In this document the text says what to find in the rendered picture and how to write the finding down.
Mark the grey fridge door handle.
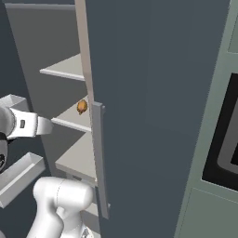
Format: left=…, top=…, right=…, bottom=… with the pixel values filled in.
left=90, top=100, right=112, bottom=220

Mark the grey fridge shelf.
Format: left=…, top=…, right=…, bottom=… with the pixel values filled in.
left=50, top=95, right=94, bottom=133
left=54, top=132, right=99, bottom=188
left=39, top=53, right=86, bottom=83

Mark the grey fridge interior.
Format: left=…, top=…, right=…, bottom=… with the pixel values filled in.
left=4, top=2, right=100, bottom=238

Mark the grey door bin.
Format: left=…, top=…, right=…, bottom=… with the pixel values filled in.
left=0, top=94, right=31, bottom=113
left=0, top=151, right=46, bottom=209

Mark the dark grey open fridge door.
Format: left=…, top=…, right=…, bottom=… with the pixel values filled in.
left=0, top=0, right=52, bottom=238

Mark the brown chicken drumstick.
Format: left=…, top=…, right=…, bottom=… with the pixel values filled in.
left=76, top=99, right=89, bottom=116

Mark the pale green cabinet column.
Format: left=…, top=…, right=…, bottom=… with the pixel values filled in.
left=173, top=0, right=238, bottom=238

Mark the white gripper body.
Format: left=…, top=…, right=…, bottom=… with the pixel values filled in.
left=35, top=116, right=55, bottom=137

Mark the black built-in oven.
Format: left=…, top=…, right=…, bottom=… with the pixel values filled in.
left=201, top=72, right=238, bottom=192

